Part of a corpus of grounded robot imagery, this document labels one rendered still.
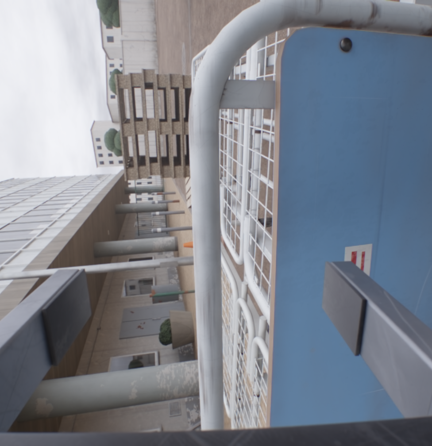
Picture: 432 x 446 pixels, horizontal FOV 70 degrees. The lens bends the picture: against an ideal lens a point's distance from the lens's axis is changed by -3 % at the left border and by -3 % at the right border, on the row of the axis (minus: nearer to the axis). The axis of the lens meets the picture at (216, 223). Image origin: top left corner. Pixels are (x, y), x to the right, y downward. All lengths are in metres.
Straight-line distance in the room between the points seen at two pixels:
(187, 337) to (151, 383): 3.38
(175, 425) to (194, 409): 0.58
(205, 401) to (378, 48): 0.32
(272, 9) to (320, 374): 0.30
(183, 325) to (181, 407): 2.02
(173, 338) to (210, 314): 8.84
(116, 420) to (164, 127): 6.70
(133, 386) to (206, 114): 5.91
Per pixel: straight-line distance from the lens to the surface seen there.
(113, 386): 6.11
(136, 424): 8.40
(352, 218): 0.28
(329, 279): 0.16
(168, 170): 4.01
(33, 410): 6.46
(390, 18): 0.30
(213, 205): 0.23
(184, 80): 3.94
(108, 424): 8.56
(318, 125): 0.25
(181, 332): 9.10
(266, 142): 2.35
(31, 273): 5.81
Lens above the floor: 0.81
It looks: 11 degrees down
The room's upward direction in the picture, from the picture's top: 94 degrees counter-clockwise
